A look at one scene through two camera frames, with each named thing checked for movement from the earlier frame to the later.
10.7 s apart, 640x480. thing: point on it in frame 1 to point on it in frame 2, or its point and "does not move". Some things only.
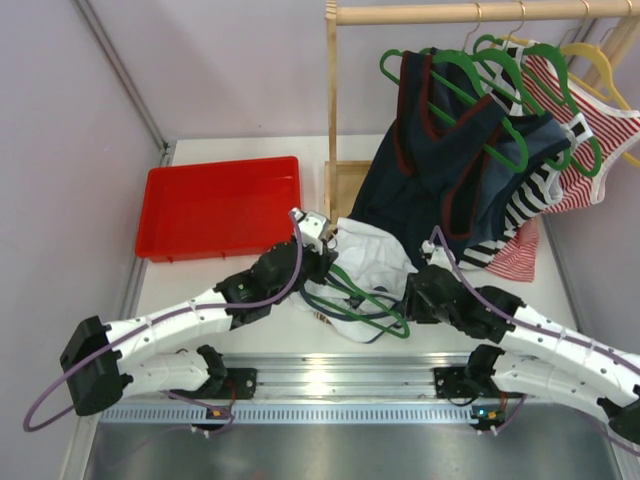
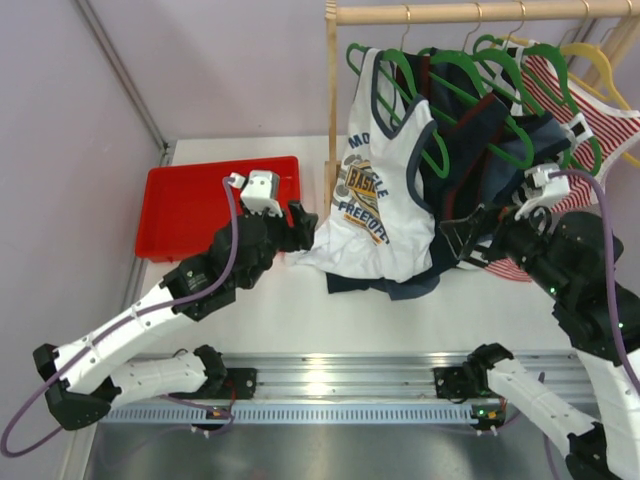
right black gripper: (414, 308) to (460, 231)
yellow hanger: (611, 92) does not move
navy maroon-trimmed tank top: (422, 171) does not move
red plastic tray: (218, 209) does not move
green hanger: (353, 313) to (433, 144)
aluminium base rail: (341, 389) does not move
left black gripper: (320, 262) to (289, 229)
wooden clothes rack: (347, 178) does not move
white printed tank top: (362, 297) to (373, 225)
